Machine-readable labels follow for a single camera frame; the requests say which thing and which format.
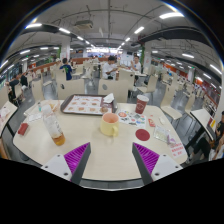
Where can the beige chair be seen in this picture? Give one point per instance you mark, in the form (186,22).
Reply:
(68,88)
(118,88)
(166,104)

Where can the neighbouring table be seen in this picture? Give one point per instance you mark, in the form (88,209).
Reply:
(6,112)
(205,120)

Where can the person in blue shirt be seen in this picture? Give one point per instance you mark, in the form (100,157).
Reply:
(67,69)

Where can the beige chair right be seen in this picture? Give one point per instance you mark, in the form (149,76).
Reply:
(166,104)

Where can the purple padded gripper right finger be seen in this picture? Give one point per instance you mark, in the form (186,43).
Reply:
(153,166)

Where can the clear plastic bottle amber liquid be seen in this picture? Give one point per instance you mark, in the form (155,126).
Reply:
(52,125)

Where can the red card holder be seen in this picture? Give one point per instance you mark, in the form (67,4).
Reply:
(23,129)

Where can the neighbouring table right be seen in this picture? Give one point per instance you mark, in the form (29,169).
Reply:
(205,120)

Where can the neighbouring table left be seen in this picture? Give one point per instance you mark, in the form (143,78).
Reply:
(6,112)

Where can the crumpled white napkin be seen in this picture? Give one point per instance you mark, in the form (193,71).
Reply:
(109,98)

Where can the pale yellow mug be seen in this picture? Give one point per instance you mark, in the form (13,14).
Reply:
(109,125)

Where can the beige chair centre front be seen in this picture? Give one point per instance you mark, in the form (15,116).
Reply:
(118,88)

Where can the colourful paper leaflet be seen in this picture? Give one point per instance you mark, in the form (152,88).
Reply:
(132,118)

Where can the seated person far right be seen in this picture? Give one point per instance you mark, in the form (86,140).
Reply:
(204,145)

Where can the brown food tray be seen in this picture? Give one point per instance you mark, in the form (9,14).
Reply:
(87,105)

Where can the red white table sticker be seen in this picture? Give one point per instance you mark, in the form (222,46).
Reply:
(177,150)

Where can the round red cup lid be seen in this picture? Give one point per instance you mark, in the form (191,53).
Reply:
(142,134)

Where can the person in white shirt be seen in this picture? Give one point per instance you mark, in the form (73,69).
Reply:
(109,69)

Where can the beige chair left front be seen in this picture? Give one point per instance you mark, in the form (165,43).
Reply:
(68,88)

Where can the white tray with wrappers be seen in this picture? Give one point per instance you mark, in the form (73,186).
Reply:
(37,107)

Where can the red paper cup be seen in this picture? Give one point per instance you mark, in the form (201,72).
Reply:
(141,103)

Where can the person in black left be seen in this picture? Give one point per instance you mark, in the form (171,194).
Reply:
(21,79)

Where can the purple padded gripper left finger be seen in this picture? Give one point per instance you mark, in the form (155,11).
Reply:
(70,166)

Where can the clear plastic wrapper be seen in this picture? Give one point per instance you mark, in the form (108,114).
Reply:
(161,134)

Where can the person in white far right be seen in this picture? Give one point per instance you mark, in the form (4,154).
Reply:
(135,64)

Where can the small red sauce packet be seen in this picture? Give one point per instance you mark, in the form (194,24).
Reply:
(151,123)

